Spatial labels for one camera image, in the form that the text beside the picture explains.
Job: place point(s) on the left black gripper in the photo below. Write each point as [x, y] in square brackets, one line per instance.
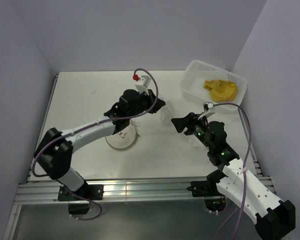
[150, 98]

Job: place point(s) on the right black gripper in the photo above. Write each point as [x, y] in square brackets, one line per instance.
[189, 121]

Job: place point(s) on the yellow bra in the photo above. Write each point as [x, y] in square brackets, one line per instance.
[221, 90]

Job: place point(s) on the white bra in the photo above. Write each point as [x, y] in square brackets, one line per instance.
[166, 113]

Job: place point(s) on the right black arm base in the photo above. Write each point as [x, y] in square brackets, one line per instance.
[208, 187]

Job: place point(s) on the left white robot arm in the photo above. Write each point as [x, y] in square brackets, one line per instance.
[54, 152]

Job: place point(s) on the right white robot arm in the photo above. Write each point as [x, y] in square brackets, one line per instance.
[273, 218]

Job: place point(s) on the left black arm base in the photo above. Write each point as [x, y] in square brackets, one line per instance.
[81, 201]

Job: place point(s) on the white plastic basket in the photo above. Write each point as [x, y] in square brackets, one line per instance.
[203, 82]

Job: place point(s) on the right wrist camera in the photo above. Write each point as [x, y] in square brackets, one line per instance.
[208, 109]

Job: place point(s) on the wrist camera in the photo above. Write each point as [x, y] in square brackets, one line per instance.
[208, 109]
[142, 83]

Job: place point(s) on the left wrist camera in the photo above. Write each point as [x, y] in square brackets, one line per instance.
[142, 83]

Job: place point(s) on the aluminium rail frame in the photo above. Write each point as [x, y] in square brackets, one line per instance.
[160, 166]

